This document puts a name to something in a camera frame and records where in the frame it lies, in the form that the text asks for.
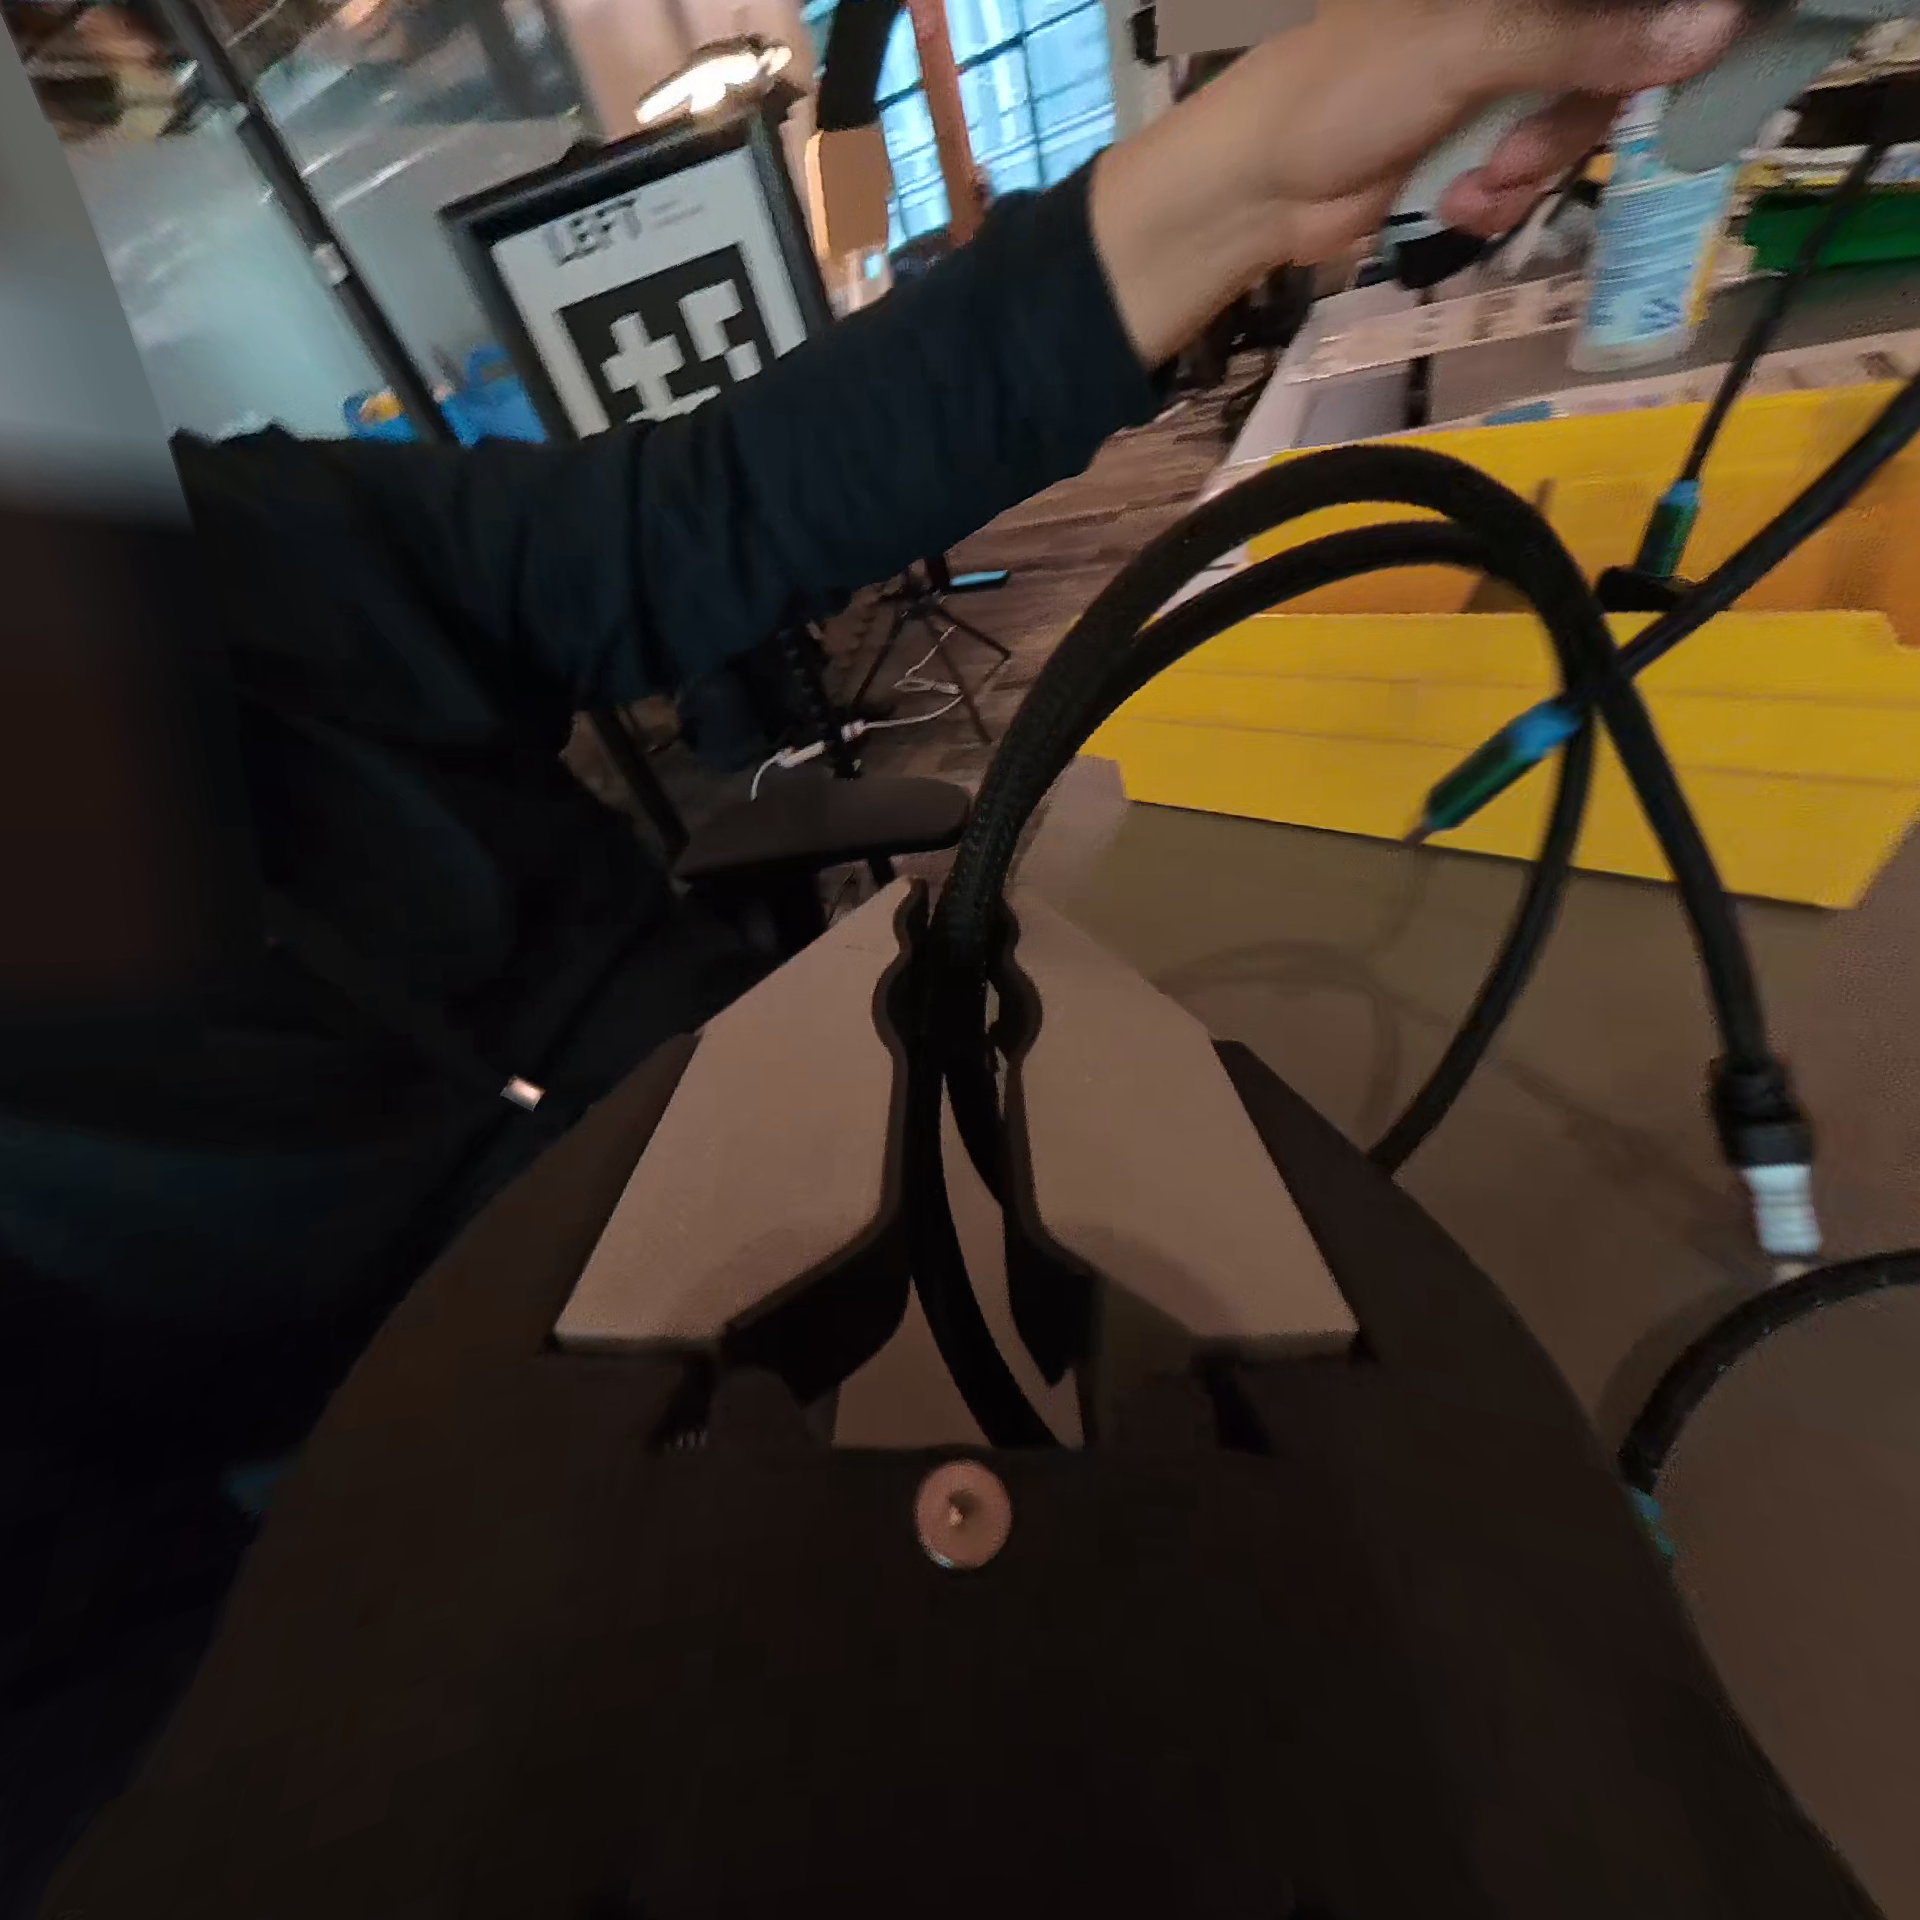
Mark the printed tag board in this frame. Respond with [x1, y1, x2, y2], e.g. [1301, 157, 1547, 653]
[440, 112, 834, 444]

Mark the thick black braided cable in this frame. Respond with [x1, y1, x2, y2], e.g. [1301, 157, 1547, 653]
[908, 441, 1825, 1448]

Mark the black tripod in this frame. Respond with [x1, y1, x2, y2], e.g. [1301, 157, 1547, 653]
[840, 555, 1020, 781]

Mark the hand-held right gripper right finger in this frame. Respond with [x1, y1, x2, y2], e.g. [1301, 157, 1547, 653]
[989, 901, 1361, 1382]

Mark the person's left forearm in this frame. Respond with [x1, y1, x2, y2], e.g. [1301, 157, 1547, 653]
[171, 150, 1187, 723]

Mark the black chair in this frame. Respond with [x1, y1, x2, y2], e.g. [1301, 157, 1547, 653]
[674, 773, 976, 963]

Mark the laminated instruction sheet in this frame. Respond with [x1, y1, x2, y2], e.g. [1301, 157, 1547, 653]
[1275, 276, 1600, 452]

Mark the white floor cable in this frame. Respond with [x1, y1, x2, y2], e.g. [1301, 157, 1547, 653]
[751, 621, 962, 804]

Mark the yellow storage bin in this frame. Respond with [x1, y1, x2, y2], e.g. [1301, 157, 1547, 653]
[1080, 382, 1920, 912]

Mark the person's left hand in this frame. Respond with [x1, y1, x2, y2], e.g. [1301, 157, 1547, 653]
[1093, 0, 1749, 367]

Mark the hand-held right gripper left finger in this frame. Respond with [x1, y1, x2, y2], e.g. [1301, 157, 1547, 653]
[556, 880, 933, 1356]

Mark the white wipes bottle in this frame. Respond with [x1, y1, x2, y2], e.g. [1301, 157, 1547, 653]
[1568, 81, 1741, 374]

